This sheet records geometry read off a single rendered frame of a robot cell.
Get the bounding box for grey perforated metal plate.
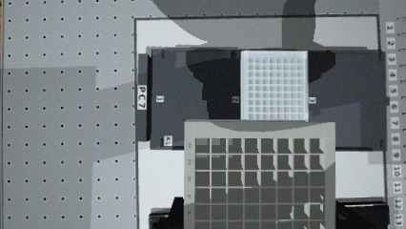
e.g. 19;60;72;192
0;0;379;229

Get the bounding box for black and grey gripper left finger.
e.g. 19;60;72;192
155;197;184;229

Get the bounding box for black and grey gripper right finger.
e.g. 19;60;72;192
335;201;378;229

